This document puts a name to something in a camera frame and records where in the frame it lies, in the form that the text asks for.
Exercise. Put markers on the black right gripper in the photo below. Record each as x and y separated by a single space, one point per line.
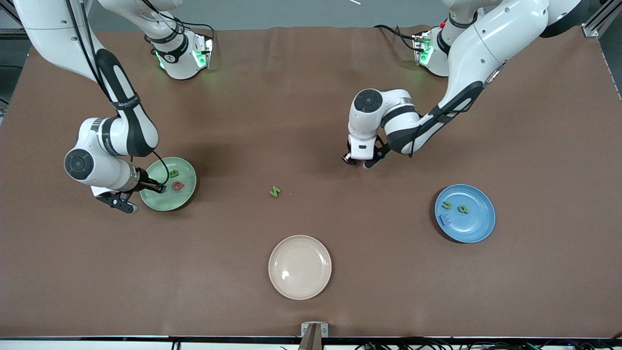
144 181

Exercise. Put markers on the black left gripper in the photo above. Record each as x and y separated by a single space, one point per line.
351 161

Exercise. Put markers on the red round foam letter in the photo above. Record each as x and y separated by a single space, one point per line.
175 186

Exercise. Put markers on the green foam letter N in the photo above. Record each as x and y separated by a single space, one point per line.
275 191

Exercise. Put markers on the blue foam letter m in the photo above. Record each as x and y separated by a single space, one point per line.
444 220

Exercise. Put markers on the green foam letter a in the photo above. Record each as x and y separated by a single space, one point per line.
465 210

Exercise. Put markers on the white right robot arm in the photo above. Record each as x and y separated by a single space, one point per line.
104 170

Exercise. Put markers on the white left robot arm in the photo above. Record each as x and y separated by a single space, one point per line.
466 63

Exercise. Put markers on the green plate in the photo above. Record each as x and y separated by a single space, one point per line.
184 199

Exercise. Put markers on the brown table cover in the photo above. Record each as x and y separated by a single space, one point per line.
311 97

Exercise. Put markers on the beige plate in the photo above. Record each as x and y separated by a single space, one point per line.
300 267

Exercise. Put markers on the blue plate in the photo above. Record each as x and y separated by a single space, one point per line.
474 228

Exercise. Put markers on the grey mounting bracket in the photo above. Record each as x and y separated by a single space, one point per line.
305 330

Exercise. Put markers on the tan camera pole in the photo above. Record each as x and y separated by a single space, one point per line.
311 340

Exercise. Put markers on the aluminium frame profile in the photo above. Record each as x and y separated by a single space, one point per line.
595 24
14 34

